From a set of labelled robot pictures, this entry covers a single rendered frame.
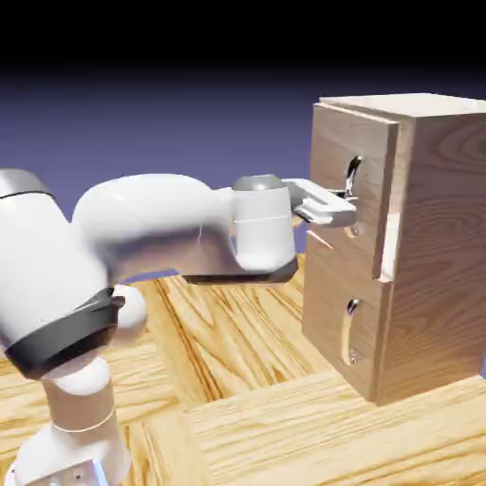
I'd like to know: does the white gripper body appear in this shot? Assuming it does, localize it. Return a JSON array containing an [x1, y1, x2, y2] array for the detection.
[[293, 178, 359, 229]]

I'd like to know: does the curved metal handle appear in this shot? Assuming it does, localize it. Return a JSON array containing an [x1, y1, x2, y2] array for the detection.
[[340, 298, 363, 366], [332, 155, 365, 240]]

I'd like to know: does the light wood cabinet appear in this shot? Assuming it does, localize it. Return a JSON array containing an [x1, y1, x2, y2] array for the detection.
[[301, 92, 486, 406]]

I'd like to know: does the large light wood cabinet door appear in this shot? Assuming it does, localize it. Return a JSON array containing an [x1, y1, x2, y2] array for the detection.
[[306, 103, 401, 281]]

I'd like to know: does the small light wood cabinet door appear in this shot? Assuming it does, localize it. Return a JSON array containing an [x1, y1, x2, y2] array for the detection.
[[301, 252, 394, 403]]

